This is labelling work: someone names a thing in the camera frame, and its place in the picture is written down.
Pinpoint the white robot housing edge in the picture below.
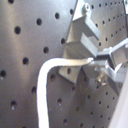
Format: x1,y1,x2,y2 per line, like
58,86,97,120
108,68,128,128

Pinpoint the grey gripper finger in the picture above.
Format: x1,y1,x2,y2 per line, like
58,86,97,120
96,38,128,66
81,58,128,90

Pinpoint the white cable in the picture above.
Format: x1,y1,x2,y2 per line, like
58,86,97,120
36,57,95,128

